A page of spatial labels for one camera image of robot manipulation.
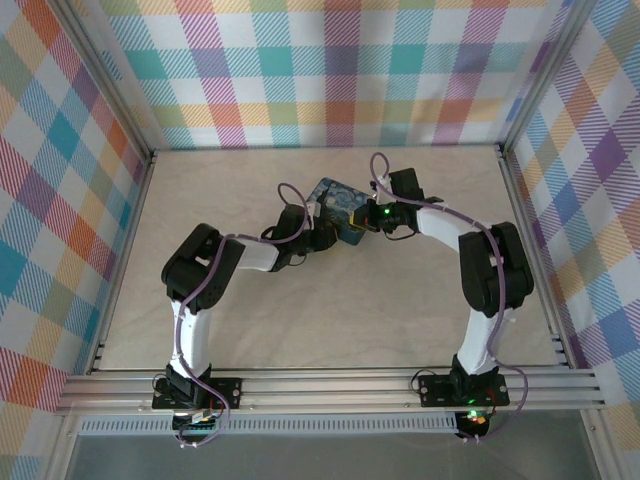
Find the starry night painted tin box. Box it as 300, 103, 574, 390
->
306, 175, 372, 248

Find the left controller circuit board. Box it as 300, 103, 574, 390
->
171, 407, 222, 434

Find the controller circuit board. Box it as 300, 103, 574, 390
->
171, 407, 222, 434
456, 407, 492, 439

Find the right controller circuit board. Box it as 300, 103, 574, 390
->
456, 407, 492, 439

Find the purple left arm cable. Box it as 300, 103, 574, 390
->
171, 182, 315, 449

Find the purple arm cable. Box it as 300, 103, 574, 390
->
171, 182, 315, 449
368, 151, 531, 444

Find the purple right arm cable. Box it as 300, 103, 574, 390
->
368, 151, 531, 444

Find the aluminium right side rail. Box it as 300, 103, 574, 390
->
496, 144, 577, 370

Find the aluminium rail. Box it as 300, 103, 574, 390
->
496, 144, 577, 370
86, 149, 159, 376
54, 367, 609, 417

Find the aluminium front rail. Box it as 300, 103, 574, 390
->
54, 367, 609, 417

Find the aluminium left side rail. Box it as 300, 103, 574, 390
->
86, 149, 159, 376

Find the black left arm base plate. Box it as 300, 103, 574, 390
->
151, 376, 244, 412

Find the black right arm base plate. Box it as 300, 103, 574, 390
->
416, 371, 512, 408

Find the grey slotted cable duct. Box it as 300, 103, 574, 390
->
77, 411, 460, 437

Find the aluminium right frame post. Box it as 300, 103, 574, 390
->
498, 0, 602, 157

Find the aluminium frame post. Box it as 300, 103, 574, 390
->
498, 0, 602, 157
48, 0, 157, 162

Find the aluminium left frame post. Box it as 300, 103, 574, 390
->
48, 0, 157, 162

